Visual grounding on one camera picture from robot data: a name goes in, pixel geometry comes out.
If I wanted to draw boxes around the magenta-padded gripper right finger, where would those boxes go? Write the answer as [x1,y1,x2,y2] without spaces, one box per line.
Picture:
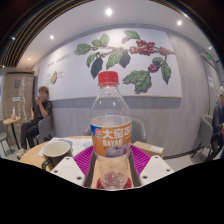
[128,144,175,188]

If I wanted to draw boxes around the clear red-capped drink bottle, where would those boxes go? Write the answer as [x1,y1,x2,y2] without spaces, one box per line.
[90,70,133,190]

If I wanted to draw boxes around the round ceiling spotlights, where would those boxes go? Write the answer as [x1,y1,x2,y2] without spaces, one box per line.
[9,8,214,61]

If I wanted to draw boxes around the brown cardboard box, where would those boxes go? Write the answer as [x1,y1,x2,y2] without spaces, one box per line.
[132,140,165,158]

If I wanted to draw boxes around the dark mug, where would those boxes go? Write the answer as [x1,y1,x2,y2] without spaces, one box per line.
[41,140,74,171]

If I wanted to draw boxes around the person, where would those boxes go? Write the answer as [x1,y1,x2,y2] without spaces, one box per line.
[206,85,224,161]
[16,85,53,160]

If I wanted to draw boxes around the white paper sheet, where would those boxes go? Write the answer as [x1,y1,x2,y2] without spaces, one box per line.
[38,136,94,158]

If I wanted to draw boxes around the brown panel door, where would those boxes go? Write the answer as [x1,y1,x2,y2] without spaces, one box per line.
[2,71,36,148]

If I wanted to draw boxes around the small round wooden table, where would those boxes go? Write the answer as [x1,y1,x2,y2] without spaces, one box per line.
[2,116,22,150]

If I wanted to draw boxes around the flat round red coaster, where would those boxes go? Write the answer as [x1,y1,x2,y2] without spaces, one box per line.
[96,176,133,190]

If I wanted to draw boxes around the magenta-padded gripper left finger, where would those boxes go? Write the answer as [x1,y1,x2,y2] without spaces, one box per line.
[49,144,98,189]

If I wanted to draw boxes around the coffee plant wall mural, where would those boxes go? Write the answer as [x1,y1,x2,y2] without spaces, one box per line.
[37,27,183,102]

